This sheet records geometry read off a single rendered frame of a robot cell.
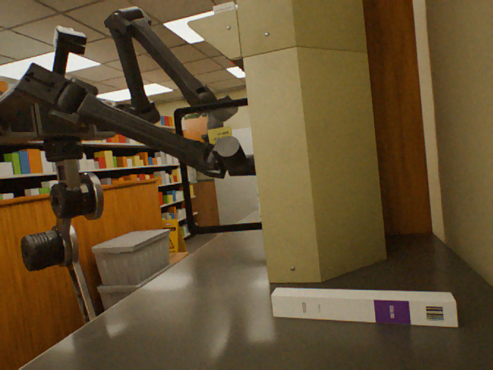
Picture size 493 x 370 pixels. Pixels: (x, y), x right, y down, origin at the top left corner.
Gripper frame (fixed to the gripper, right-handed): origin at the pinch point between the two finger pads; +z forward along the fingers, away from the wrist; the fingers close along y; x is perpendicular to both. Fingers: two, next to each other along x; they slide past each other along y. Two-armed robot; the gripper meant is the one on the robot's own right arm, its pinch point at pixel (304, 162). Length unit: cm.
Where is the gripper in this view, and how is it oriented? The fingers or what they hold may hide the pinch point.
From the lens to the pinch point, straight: 83.7
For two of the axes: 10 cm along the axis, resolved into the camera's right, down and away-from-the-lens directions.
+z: 9.7, -0.3, -2.4
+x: 0.5, 10.0, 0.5
